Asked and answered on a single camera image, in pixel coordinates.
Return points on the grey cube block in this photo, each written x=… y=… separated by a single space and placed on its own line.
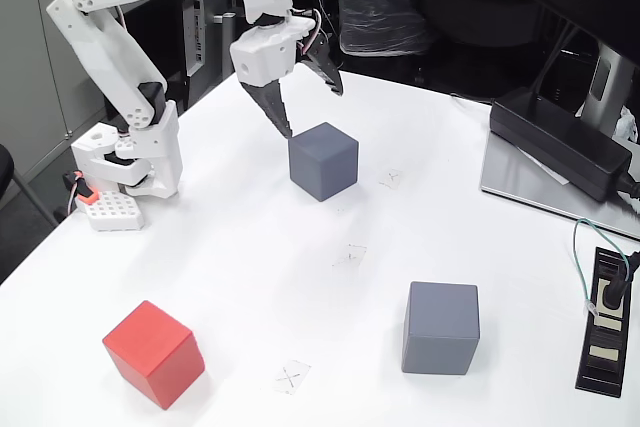
x=325 y=159
x=440 y=327

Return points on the clear tape with pen mark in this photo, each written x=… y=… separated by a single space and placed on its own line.
x=352 y=254

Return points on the black power plug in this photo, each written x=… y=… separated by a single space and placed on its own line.
x=612 y=294

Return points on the black power strip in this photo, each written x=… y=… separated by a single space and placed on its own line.
x=602 y=347

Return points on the black power adapter brick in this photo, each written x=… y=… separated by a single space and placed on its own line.
x=550 y=137

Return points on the black desktop computer tower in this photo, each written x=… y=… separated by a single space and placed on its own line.
x=197 y=47

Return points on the white paper sheet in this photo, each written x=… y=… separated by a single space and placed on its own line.
x=545 y=167

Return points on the silver monitor stand neck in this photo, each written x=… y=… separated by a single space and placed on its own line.
x=607 y=82

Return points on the crumpled white plastic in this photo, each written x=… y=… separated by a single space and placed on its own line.
x=629 y=124

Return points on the clear tape with X mark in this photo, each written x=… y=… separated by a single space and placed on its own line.
x=291 y=377

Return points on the black office chair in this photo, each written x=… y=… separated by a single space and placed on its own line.
x=5 y=167

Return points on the red cube block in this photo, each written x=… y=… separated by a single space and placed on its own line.
x=150 y=352

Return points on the clear tape with Y mark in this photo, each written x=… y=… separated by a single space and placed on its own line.
x=391 y=179

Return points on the silver monitor stand base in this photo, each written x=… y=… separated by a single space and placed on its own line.
x=525 y=187

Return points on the plastic-wrapped black bin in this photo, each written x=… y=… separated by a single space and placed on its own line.
x=375 y=7

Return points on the silver metal post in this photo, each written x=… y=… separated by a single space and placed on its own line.
x=226 y=52

